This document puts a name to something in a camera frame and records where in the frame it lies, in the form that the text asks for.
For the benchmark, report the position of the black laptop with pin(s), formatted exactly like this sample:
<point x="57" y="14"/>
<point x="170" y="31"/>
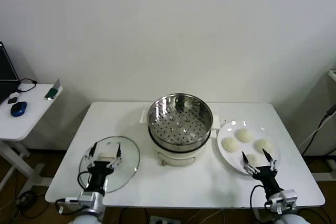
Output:
<point x="6" y="72"/>

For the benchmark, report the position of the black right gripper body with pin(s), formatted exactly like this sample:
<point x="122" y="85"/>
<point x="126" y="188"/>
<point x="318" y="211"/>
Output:
<point x="267" y="175"/>

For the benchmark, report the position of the white round plate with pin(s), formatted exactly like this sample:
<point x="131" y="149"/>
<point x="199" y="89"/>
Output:
<point x="231" y="129"/>

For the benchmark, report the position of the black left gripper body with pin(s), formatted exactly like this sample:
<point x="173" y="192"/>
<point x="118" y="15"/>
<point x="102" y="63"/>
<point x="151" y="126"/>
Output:
<point x="98" y="172"/>

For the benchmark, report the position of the white side table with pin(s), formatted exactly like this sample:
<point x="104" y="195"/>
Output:
<point x="34" y="111"/>

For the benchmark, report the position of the small white adapter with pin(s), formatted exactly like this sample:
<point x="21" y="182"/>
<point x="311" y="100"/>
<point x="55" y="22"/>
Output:
<point x="15" y="94"/>

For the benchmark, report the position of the white side desk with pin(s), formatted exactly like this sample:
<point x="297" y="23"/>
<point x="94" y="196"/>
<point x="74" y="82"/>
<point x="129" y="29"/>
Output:
<point x="333" y="74"/>

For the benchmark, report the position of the blue computer mouse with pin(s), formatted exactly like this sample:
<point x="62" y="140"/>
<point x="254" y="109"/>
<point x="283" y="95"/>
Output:
<point x="19" y="108"/>

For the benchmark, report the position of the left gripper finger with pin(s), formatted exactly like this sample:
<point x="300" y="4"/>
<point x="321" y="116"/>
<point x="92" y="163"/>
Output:
<point x="92" y="153"/>
<point x="118" y="154"/>

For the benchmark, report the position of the small black desk gadget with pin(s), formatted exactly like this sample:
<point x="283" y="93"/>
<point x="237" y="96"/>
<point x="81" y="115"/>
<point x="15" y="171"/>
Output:
<point x="12" y="100"/>

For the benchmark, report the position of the perforated steel steamer basket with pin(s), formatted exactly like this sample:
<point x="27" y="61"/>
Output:
<point x="181" y="148"/>

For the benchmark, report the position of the white desk foot bar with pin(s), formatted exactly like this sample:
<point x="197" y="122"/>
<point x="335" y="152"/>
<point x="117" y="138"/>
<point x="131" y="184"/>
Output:
<point x="324" y="176"/>

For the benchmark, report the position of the white steamed baozi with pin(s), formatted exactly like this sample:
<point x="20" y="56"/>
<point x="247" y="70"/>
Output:
<point x="245" y="134"/>
<point x="253" y="159"/>
<point x="230" y="145"/>
<point x="262" y="144"/>

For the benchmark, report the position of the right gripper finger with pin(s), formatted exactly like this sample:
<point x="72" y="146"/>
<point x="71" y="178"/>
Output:
<point x="246" y="162"/>
<point x="270" y="159"/>

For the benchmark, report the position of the round glass pot lid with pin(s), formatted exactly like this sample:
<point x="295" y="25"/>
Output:
<point x="128" y="161"/>

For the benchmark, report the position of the grey floor power strip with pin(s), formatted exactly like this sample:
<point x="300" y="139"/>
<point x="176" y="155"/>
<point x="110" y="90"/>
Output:
<point x="164" y="220"/>

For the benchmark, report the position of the white table leg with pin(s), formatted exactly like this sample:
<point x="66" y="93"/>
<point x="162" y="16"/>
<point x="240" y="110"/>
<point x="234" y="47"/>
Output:
<point x="259" y="219"/>

